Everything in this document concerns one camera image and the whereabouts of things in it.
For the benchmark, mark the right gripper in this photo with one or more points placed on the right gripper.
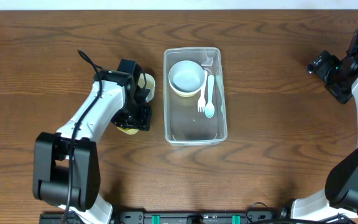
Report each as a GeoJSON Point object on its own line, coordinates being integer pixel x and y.
{"type": "Point", "coordinates": [327, 74]}

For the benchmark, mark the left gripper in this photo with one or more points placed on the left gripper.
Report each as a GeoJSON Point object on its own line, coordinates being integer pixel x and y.
{"type": "Point", "coordinates": [140, 101]}

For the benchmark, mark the yellow cup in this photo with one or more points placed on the yellow cup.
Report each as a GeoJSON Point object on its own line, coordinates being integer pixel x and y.
{"type": "Point", "coordinates": [129, 131]}

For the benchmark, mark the yellow bowl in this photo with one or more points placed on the yellow bowl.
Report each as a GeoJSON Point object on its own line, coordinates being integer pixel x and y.
{"type": "Point", "coordinates": [186, 94]}

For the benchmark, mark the grey bowl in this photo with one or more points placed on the grey bowl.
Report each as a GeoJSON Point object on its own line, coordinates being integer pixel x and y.
{"type": "Point", "coordinates": [186, 75]}

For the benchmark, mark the white plastic fork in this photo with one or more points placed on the white plastic fork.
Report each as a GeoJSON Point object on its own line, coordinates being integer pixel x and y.
{"type": "Point", "coordinates": [201, 100]}

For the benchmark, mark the pale blue plastic spoon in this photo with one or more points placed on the pale blue plastic spoon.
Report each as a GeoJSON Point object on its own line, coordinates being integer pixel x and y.
{"type": "Point", "coordinates": [209, 108]}

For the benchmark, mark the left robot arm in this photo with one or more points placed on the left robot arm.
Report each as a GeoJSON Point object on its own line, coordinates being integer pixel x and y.
{"type": "Point", "coordinates": [66, 166]}

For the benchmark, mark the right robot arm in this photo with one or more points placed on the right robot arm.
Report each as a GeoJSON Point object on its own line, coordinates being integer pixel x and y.
{"type": "Point", "coordinates": [339, 198]}

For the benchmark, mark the clear plastic container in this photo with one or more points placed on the clear plastic container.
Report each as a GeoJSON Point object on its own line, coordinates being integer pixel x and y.
{"type": "Point", "coordinates": [184, 125]}

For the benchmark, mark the white cup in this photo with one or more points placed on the white cup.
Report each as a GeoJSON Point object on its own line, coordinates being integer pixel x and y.
{"type": "Point", "coordinates": [147, 82]}

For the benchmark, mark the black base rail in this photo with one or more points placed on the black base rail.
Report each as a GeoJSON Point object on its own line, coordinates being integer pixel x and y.
{"type": "Point", "coordinates": [138, 217]}

